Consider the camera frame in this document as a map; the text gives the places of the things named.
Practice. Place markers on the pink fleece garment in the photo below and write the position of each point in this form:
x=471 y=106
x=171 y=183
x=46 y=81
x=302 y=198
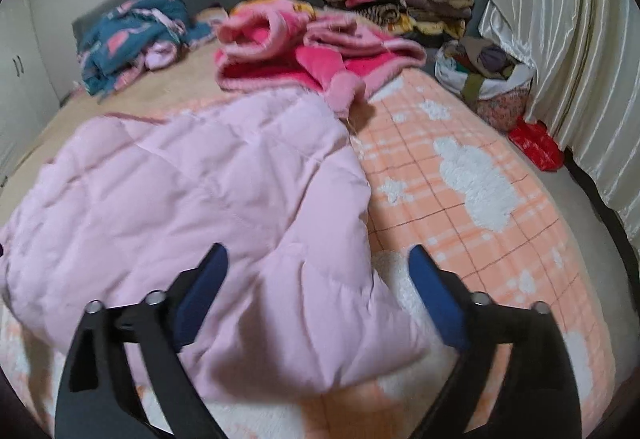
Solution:
x=270 y=64

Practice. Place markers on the white satin curtain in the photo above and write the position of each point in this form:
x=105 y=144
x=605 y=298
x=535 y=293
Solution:
x=575 y=44

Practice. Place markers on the white wardrobe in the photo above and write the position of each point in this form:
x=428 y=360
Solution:
x=25 y=84

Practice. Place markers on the red plastic bag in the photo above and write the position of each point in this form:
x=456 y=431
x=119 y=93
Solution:
x=537 y=144

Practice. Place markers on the floral bag of clothes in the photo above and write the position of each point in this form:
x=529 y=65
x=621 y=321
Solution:
x=495 y=84

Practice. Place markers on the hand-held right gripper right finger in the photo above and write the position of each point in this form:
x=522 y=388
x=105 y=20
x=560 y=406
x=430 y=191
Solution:
x=440 y=304

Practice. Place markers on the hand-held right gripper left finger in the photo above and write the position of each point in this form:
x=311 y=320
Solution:
x=200 y=289

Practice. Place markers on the orange checked blanket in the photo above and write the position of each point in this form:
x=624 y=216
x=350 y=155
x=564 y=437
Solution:
x=450 y=219

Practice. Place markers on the bed with tan sheet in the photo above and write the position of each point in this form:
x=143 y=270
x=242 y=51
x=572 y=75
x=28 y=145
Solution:
x=165 y=89

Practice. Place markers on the pink quilted jacket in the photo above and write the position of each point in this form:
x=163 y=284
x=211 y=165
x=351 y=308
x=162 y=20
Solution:
x=200 y=199

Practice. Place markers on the blue patterned cloth pile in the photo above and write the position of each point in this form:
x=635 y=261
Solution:
x=125 y=44

